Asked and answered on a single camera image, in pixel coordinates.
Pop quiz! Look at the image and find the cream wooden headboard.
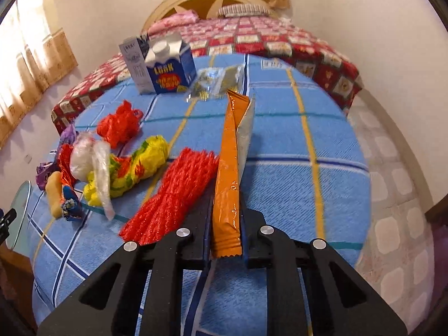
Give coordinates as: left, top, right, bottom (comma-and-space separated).
141, 0, 277, 33

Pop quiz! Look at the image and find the blue plaid blanket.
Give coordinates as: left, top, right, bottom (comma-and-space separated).
27, 54, 370, 335

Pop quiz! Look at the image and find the orange foil snack packet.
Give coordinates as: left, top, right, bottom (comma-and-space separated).
212, 90, 254, 259

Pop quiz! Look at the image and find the side window beige curtain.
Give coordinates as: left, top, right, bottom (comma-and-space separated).
1, 0, 78, 144

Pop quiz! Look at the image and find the white grey paper box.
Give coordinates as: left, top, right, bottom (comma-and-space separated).
119, 35, 155, 94

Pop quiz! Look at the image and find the yellow green plastic bag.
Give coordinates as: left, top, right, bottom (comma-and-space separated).
83, 135, 169, 208

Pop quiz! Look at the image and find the pink pillow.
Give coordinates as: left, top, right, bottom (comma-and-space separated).
144, 10, 200, 35

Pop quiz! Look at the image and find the yellow sponge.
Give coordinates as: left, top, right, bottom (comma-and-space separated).
46, 171, 63, 219

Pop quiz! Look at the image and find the purple snack wrapper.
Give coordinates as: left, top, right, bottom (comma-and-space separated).
36, 124, 78, 190

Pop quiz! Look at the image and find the wooden cabinet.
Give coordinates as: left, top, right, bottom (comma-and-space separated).
1, 244, 37, 334

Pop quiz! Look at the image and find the striped grey pillow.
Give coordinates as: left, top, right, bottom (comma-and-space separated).
217, 4, 271, 18

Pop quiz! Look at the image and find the blue orange snack wrapper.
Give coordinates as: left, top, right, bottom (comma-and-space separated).
61, 185, 84, 221

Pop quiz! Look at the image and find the clear plastic packet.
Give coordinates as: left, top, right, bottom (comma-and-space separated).
185, 64, 244, 102

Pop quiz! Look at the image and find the white wall socket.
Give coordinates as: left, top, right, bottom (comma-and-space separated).
24, 154, 32, 164

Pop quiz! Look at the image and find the red patterned bed cover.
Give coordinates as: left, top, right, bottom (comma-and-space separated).
51, 16, 363, 133

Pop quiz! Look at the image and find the red mesh net bag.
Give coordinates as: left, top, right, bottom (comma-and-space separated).
119, 147, 219, 246

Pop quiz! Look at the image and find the white plastic bag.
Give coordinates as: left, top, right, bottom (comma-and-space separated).
70, 132, 115, 221

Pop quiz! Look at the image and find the blue milk carton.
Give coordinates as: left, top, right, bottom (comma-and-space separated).
145, 33, 197, 93

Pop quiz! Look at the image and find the red plastic bag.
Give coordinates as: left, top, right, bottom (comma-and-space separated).
96, 100, 144, 150

